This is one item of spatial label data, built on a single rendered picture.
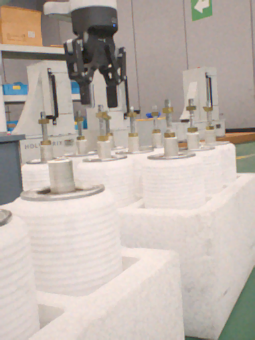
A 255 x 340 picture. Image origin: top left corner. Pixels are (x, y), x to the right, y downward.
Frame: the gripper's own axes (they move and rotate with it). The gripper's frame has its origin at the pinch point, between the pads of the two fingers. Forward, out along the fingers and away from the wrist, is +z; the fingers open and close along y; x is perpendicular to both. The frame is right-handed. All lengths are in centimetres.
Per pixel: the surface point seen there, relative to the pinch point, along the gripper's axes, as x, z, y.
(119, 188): -4.3, 14.3, -2.7
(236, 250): -18.6, 26.5, 9.7
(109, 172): -3.5, 11.5, -3.7
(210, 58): 214, -83, 571
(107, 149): -1.1, 8.0, -0.8
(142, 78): 361, -71, 609
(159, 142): 2.2, 8.7, 22.4
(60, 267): -19.1, 15.1, -32.6
